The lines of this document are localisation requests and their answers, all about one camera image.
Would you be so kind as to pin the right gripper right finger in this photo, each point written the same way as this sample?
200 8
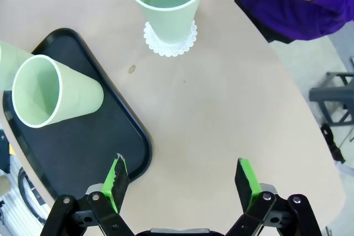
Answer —
244 183

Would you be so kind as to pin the black plastic serving tray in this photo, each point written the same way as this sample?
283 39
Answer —
88 142

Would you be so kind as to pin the black angular bracket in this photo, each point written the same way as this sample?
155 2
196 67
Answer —
332 142

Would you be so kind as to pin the dark grey metal frame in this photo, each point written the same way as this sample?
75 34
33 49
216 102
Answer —
332 95

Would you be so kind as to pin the pale green plastic cup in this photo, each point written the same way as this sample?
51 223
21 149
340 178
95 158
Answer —
171 23
77 95
11 64

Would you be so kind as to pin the white lace paper coaster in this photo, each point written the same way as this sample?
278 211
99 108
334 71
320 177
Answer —
190 41

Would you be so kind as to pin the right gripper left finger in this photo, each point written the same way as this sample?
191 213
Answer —
120 183

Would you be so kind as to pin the person in purple hoodie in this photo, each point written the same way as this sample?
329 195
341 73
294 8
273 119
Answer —
276 12

